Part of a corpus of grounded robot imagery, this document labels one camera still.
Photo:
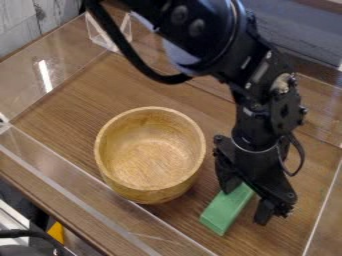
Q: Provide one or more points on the green rectangular block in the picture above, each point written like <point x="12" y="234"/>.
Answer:
<point x="224" y="208"/>

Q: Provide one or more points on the clear acrylic corner bracket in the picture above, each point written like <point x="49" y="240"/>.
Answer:
<point x="98" y="36"/>

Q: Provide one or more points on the clear acrylic front wall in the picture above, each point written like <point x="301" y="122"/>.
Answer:
<point x="46" y="154"/>

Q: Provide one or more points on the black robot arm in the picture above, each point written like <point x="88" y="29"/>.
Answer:
<point x="212" y="40"/>

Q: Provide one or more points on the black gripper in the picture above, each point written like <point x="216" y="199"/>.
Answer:
<point x="260" y="170"/>

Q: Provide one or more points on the brown wooden bowl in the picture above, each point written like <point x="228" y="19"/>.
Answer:
<point x="148" y="152"/>

